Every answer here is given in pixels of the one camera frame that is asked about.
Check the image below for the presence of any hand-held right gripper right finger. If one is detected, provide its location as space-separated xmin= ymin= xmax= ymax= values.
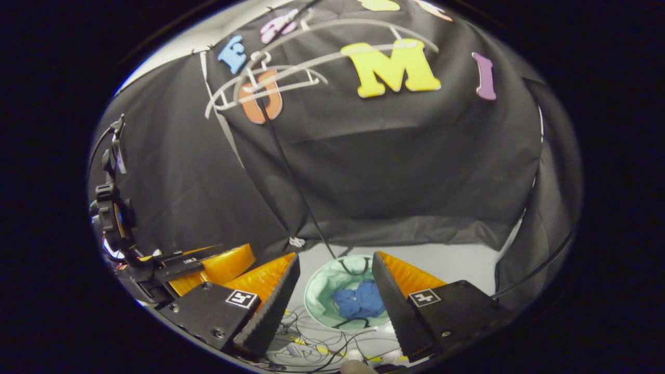
xmin=371 ymin=251 xmax=507 ymax=363

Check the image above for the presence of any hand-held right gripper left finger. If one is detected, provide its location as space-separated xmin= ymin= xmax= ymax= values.
xmin=156 ymin=252 xmax=302 ymax=360

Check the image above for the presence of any blue jacket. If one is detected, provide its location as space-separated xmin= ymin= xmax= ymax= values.
xmin=331 ymin=280 xmax=388 ymax=319

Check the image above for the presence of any green laundry hamper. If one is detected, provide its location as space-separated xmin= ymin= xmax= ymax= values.
xmin=304 ymin=255 xmax=395 ymax=331

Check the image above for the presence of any white clothes hanger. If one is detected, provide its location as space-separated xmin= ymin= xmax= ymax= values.
xmin=234 ymin=18 xmax=440 ymax=104
xmin=205 ymin=52 xmax=329 ymax=119

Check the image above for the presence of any black clothes rack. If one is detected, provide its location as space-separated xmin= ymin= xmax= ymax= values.
xmin=249 ymin=0 xmax=354 ymax=260

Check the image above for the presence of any yellow floor tape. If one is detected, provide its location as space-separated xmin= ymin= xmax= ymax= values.
xmin=283 ymin=335 xmax=338 ymax=357

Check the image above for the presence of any black backdrop cloth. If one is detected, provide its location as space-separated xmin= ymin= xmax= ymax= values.
xmin=91 ymin=0 xmax=582 ymax=312

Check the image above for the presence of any tangle of black cables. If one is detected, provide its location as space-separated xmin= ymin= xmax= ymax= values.
xmin=265 ymin=306 xmax=406 ymax=372

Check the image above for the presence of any black cable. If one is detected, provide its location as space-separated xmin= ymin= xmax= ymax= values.
xmin=490 ymin=228 xmax=576 ymax=300

